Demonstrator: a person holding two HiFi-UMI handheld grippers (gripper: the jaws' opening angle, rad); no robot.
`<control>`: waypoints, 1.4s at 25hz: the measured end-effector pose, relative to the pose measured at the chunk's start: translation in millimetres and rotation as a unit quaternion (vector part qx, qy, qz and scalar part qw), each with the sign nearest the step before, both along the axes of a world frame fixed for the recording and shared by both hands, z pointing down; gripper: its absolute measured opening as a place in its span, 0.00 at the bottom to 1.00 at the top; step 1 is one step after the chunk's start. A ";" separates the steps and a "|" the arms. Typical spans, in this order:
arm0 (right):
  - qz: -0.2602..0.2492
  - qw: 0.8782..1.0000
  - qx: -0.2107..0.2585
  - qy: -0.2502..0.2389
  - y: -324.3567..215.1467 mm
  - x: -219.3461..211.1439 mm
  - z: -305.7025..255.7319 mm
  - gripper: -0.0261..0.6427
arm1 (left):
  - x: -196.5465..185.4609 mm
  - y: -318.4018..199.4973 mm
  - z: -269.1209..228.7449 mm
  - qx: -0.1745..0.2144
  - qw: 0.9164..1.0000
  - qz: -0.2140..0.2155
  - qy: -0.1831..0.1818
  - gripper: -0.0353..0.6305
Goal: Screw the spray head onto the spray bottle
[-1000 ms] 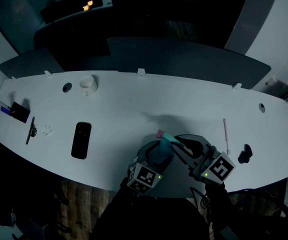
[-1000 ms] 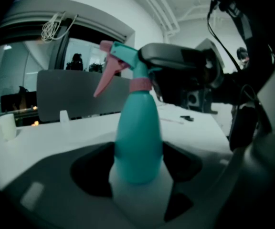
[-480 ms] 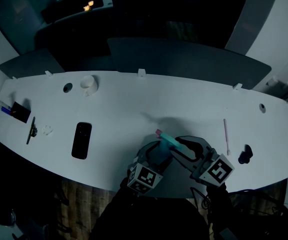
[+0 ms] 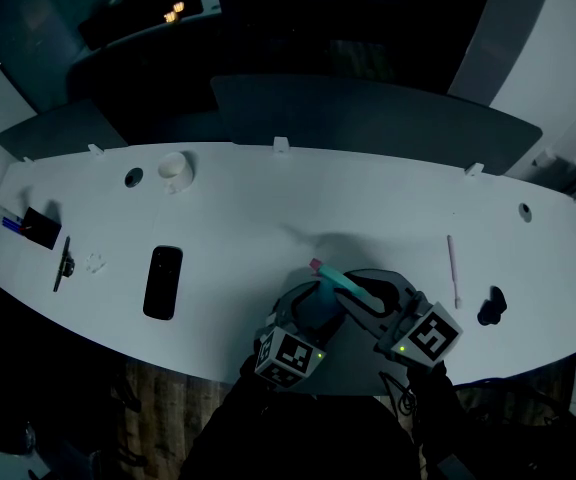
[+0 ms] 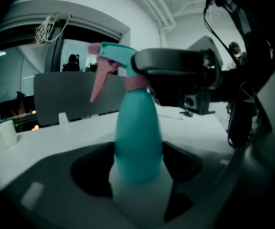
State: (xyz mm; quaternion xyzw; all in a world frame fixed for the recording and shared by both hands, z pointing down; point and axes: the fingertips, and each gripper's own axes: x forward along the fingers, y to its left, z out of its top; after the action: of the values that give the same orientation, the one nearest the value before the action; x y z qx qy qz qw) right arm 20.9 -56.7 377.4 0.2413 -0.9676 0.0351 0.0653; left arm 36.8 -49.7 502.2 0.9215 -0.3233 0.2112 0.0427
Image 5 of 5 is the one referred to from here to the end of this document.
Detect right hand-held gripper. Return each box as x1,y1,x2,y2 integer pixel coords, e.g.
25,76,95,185
131,35,227,116

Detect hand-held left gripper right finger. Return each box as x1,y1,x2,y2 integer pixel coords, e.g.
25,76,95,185
162,141,249,229

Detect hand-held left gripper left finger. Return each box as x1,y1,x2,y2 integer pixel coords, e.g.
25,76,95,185
2,141,119,229

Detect teal spray bottle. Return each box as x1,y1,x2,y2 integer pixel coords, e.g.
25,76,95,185
113,88,164,182

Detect white ceiling pipes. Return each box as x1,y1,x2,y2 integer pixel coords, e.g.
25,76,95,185
127,0,176,33

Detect small glowing lamps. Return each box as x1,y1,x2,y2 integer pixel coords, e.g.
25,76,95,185
31,110,40,131

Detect white mug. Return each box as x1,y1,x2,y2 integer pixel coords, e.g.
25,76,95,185
0,120,18,149

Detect person's dark clothed body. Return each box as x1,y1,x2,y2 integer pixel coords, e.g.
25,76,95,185
206,0,275,81

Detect grey desk divider panel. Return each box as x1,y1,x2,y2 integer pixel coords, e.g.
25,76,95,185
33,72,128,126

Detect black cable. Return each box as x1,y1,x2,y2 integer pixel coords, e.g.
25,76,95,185
203,0,238,64

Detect white divider bracket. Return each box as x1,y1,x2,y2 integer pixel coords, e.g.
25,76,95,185
58,112,69,125

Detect white cable bundle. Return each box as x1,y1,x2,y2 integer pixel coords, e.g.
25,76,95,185
35,12,72,46

